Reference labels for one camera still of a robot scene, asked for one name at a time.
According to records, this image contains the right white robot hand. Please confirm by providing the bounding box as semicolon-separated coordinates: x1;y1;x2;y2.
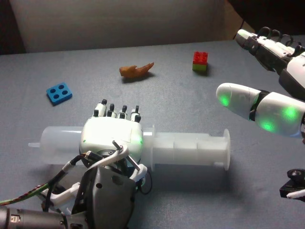
215;26;305;144

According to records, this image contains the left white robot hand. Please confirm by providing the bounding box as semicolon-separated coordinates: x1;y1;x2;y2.
80;99;145;167

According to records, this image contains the large translucent plastic syringe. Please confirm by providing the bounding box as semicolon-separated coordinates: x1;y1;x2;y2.
28;125;231;172

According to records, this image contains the blue block with four holes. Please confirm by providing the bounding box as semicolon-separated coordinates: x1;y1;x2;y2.
46;82;73;107

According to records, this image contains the brown toy chicken piece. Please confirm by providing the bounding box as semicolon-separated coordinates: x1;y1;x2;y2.
119;62;155;78

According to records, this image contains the red and green building block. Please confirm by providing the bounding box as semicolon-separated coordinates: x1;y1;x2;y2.
192;51;209;72

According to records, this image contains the beige cardboard sheet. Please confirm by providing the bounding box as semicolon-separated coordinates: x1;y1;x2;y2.
214;0;255;41

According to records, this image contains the white backdrop board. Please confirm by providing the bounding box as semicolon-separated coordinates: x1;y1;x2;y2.
9;0;226;53

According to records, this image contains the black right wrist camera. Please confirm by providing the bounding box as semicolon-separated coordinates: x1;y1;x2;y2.
279;168;305;200

